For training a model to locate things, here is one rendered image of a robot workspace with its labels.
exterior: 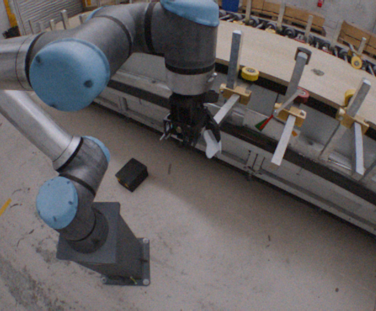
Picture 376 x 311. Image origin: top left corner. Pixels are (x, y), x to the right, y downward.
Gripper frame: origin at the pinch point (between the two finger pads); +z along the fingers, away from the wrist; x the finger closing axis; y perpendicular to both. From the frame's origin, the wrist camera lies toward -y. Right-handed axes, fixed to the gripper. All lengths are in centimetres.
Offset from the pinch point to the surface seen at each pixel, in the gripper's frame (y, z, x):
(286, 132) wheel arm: -27.5, 7.7, 24.8
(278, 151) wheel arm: -17.0, 7.7, 23.3
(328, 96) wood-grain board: -60, 4, 42
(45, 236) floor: 51, 94, -95
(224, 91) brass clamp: -42.7, 9.0, -4.9
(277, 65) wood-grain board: -74, 4, 14
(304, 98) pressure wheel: -49, 4, 29
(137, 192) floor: -17, 94, -52
